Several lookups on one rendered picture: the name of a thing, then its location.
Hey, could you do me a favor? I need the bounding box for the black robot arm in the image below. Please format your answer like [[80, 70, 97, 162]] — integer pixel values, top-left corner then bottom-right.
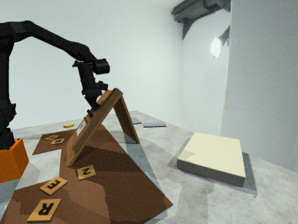
[[0, 20, 110, 150]]

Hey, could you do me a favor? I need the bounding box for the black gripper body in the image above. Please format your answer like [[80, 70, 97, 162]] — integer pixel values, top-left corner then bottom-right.
[[80, 75, 102, 99]]

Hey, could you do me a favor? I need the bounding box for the yellow round disc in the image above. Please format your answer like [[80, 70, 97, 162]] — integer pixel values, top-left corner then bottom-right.
[[63, 123, 73, 128]]

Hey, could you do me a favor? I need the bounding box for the white paper ticket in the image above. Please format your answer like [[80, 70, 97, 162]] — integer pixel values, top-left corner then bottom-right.
[[76, 121, 86, 136]]

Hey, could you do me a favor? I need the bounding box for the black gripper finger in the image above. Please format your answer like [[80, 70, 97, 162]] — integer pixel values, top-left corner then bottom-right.
[[85, 96, 99, 111]]

